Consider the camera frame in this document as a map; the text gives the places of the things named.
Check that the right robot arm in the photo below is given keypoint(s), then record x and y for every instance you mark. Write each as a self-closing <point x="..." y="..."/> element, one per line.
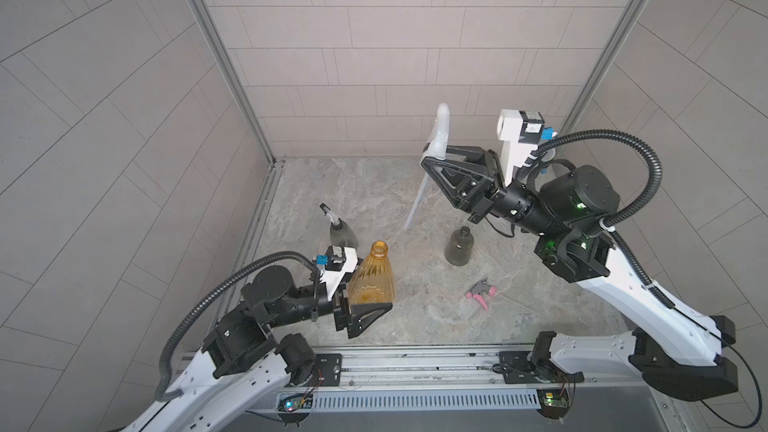
<point x="673" y="348"/>

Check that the clear spray nozzle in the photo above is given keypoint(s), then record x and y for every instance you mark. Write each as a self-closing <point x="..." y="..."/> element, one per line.
<point x="436" y="148"/>

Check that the dark grey bottle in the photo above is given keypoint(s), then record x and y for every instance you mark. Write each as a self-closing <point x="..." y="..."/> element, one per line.
<point x="458" y="250"/>

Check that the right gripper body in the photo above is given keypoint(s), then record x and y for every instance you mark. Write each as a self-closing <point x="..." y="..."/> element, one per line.
<point x="498" y="203"/>

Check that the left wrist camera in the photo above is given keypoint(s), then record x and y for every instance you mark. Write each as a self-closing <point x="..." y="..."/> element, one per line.
<point x="336" y="265"/>

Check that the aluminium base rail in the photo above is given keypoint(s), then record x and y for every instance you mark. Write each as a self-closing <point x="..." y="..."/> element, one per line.
<point x="421" y="378"/>

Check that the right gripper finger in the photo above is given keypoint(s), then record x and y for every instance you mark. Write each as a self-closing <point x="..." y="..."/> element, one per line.
<point x="470" y="158"/>
<point x="459" y="181"/>

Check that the black white spray nozzle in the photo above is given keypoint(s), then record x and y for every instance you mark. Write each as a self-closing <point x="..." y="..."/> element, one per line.
<point x="333" y="218"/>

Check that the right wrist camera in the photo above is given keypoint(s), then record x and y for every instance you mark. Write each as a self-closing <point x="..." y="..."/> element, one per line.
<point x="521" y="133"/>

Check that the pink grey spray nozzle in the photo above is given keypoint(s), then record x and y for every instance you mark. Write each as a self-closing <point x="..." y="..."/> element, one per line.
<point x="480" y="291"/>

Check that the orange plastic bottle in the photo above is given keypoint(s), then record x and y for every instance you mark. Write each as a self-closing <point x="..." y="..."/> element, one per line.
<point x="373" y="282"/>

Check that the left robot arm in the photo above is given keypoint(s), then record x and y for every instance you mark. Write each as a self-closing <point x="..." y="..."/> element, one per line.
<point x="240" y="361"/>

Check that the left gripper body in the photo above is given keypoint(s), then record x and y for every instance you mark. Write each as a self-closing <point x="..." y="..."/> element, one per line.
<point x="338" y="305"/>

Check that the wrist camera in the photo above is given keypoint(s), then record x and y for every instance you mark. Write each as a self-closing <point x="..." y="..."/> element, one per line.
<point x="521" y="133"/>
<point x="336" y="265"/>

